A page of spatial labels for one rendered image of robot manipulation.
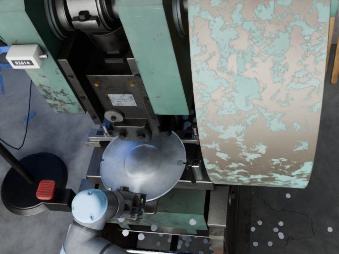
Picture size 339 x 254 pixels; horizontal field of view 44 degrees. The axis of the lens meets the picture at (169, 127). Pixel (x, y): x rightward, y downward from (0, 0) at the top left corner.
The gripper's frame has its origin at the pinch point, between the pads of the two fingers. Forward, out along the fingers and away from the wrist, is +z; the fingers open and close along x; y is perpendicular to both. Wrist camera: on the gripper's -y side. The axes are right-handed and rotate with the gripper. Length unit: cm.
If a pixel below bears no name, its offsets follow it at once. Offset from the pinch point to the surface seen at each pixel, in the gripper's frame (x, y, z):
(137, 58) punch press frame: 35, 9, -37
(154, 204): 0.2, 6.6, 1.9
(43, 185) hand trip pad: -0.7, -33.9, 3.4
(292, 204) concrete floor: 5, 47, 91
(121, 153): 14.3, -10.0, 8.1
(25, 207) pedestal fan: -20, -87, 74
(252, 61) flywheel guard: 27, 39, -67
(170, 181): 8.0, 9.6, 4.7
